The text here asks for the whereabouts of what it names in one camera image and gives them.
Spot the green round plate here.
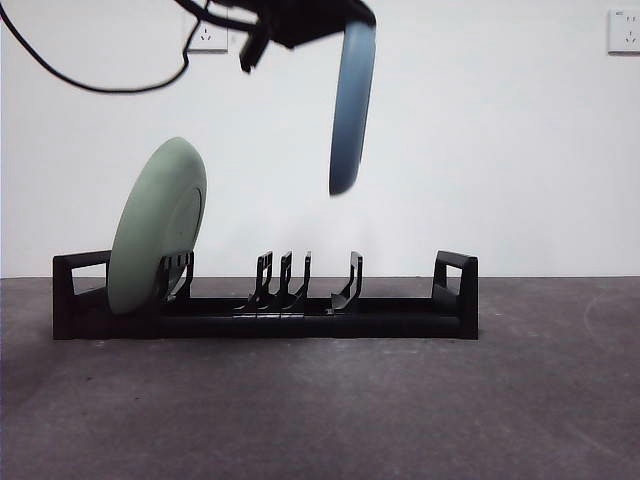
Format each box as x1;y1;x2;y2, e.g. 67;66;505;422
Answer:
107;136;209;316

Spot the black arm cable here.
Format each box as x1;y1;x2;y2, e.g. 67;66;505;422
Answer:
0;0;211;95

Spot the blue round plate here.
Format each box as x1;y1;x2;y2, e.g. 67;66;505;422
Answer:
327;20;377;197

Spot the black plate rack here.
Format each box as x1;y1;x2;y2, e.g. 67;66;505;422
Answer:
52;249;480;341

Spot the white wall socket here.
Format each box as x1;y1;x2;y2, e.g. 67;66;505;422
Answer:
187;9;229;54
607;8;640;55

